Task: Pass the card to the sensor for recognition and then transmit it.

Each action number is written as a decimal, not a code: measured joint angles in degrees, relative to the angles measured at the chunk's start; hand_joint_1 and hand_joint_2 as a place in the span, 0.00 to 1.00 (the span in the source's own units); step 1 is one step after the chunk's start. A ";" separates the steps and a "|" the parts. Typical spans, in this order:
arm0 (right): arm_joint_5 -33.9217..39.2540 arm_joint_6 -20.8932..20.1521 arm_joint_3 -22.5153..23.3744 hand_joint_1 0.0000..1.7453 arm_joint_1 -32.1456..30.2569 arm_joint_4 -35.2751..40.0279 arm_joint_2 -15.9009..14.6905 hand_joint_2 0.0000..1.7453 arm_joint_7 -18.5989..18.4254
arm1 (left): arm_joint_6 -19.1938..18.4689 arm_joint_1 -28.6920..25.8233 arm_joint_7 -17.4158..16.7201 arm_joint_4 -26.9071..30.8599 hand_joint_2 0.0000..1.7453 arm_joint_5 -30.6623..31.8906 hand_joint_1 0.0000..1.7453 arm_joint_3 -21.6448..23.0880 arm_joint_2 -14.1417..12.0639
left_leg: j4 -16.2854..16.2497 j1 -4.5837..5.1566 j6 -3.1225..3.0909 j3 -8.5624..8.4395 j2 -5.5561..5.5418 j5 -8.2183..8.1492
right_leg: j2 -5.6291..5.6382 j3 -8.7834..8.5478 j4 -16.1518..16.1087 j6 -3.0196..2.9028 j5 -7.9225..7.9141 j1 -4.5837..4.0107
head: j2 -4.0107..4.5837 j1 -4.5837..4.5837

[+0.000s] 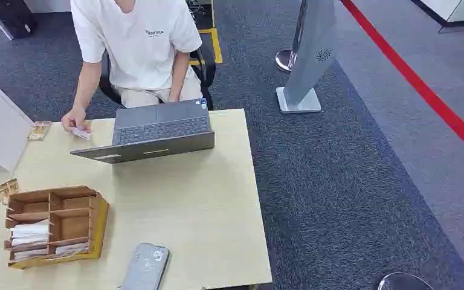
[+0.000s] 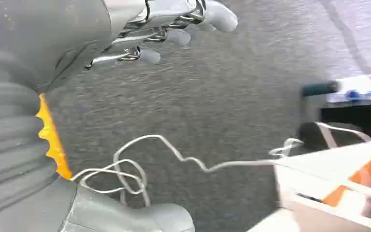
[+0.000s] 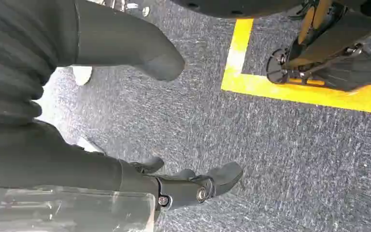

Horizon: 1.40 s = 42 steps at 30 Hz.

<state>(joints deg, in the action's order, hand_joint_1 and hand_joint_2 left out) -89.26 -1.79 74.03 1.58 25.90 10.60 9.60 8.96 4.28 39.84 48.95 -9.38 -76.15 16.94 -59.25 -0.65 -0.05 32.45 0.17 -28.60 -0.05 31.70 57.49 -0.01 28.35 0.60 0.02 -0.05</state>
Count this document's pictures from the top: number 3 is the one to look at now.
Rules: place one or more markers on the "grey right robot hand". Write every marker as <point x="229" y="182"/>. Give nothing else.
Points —
<point x="60" y="166"/>

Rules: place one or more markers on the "clear plastic plate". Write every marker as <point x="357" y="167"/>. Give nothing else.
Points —
<point x="76" y="214"/>

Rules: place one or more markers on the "small white object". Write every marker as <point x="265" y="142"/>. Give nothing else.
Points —
<point x="81" y="75"/>

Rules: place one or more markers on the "ribbed grey right arm sleeve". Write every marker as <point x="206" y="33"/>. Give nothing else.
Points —
<point x="16" y="48"/>

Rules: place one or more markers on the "silver metal fitting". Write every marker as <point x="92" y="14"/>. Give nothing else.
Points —
<point x="145" y="11"/>

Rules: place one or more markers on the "yellow floor tape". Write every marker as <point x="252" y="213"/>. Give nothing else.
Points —
<point x="236" y="84"/>

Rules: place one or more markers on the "black robot foot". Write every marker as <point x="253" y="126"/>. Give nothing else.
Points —
<point x="342" y="69"/>

